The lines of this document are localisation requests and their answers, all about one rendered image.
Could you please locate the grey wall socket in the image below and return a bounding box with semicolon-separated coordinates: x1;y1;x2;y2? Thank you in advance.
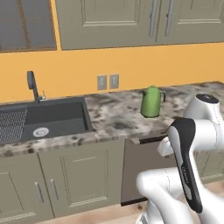
109;73;120;90
96;74;108;91

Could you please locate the grey-green base cupboard door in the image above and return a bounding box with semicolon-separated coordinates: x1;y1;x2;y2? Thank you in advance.
193;150;224;186
38;139;127;219
0;152;55;224

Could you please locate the grey dishwasher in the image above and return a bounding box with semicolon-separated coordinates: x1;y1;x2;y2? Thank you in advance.
120;135;179;207

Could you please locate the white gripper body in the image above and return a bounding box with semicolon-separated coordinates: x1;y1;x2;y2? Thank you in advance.
157;136;177;158

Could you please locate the green kettle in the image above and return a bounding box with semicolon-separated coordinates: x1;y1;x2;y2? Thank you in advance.
140;85;167;119

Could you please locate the silver cupboard door handle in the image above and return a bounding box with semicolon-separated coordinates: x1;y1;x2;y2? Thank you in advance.
49;178;60;201
33;181;45;205

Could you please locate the dark grey tap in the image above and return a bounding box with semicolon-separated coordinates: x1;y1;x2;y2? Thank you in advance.
26;70;47;104

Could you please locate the grey-green wall cupboard door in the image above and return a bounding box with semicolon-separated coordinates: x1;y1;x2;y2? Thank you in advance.
54;0;158;51
155;0;224;46

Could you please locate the grey sink grid mat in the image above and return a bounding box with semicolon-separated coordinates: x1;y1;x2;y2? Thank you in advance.
0;108;28;144

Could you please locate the dark grey sink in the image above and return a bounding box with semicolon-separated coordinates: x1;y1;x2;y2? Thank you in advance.
0;96;95;144

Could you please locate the glass-fronted wall cupboard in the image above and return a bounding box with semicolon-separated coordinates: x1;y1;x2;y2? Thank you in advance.
0;0;58;53

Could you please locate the silver wall cupboard handle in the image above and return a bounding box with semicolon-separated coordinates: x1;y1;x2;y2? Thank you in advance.
148;0;158;38
164;0;175;38

